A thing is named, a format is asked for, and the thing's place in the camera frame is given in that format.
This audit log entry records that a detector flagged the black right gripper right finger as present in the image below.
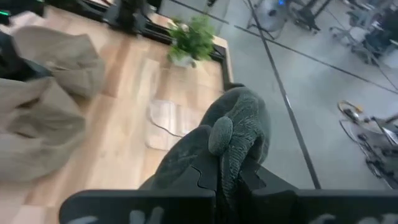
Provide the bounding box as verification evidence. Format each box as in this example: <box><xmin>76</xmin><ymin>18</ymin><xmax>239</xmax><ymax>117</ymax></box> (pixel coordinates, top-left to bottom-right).
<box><xmin>239</xmin><ymin>158</ymin><xmax>398</xmax><ymax>224</ymax></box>

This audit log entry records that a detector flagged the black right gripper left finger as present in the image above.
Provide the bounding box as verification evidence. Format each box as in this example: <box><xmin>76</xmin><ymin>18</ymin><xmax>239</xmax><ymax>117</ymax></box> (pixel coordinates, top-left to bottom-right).
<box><xmin>58</xmin><ymin>148</ymin><xmax>220</xmax><ymax>224</ymax></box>

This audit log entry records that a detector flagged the clear plastic bin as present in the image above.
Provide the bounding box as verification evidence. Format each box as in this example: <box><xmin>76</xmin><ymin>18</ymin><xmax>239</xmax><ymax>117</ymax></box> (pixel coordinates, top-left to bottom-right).
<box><xmin>145</xmin><ymin>98</ymin><xmax>205</xmax><ymax>152</ymax></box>

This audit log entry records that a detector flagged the small green potted plant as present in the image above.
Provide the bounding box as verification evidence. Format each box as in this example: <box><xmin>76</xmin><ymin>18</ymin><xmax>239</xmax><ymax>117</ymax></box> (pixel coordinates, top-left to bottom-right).
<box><xmin>167</xmin><ymin>14</ymin><xmax>216</xmax><ymax>68</ymax></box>

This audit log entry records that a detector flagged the grey office chair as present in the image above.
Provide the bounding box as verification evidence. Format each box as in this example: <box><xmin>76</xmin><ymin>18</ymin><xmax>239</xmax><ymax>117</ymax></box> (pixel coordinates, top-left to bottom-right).
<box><xmin>329</xmin><ymin>9</ymin><xmax>382</xmax><ymax>66</ymax></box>

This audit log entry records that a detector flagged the round silver reel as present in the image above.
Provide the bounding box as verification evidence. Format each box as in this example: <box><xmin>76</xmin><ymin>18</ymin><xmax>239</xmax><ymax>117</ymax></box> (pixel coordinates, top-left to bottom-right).
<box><xmin>248</xmin><ymin>0</ymin><xmax>292</xmax><ymax>32</ymax></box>

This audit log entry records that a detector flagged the wheeled cart with cables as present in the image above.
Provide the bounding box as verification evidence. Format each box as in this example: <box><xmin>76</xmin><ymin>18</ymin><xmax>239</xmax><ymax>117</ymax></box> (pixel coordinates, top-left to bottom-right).
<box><xmin>337</xmin><ymin>99</ymin><xmax>398</xmax><ymax>190</ymax></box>

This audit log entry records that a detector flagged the black metal frame stand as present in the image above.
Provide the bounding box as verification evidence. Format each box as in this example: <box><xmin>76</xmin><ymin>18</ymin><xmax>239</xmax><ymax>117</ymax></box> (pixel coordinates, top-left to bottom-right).
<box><xmin>287</xmin><ymin>0</ymin><xmax>332</xmax><ymax>32</ymax></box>

